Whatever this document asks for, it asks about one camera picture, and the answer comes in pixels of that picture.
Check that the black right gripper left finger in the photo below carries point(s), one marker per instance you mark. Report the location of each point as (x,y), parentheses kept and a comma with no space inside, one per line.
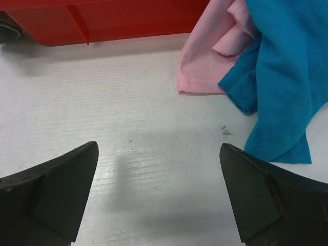
(45,204)

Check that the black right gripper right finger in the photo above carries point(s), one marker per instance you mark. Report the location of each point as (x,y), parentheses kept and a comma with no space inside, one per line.
(273,206)

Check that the pink t shirt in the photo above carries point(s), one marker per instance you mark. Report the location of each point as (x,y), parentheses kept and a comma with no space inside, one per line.
(222,33)

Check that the red plastic bin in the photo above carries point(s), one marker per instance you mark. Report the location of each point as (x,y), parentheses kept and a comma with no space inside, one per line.
(54,23)

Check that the bright turquoise t shirt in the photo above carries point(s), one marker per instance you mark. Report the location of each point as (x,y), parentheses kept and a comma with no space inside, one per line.
(282,76)

